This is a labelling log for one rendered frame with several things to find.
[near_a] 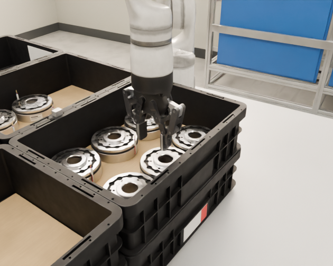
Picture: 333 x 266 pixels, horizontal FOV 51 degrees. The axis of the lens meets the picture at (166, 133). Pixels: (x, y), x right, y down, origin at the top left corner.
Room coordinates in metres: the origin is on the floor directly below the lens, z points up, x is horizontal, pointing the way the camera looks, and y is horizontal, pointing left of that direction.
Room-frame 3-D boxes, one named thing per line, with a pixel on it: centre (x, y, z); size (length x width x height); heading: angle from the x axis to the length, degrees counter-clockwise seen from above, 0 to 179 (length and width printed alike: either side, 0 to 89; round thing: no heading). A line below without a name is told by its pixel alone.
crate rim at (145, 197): (0.61, 0.06, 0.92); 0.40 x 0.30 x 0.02; 144
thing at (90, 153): (0.56, 0.18, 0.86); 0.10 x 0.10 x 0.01
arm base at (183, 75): (0.98, -0.04, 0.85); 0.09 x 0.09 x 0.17; 51
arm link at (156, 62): (0.60, 0.01, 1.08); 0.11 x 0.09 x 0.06; 140
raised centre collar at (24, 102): (0.82, 0.35, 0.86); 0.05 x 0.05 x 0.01
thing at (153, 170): (0.57, 0.00, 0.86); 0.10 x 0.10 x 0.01
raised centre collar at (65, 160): (0.56, 0.18, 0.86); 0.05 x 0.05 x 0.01
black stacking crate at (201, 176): (0.61, 0.06, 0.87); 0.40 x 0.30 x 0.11; 144
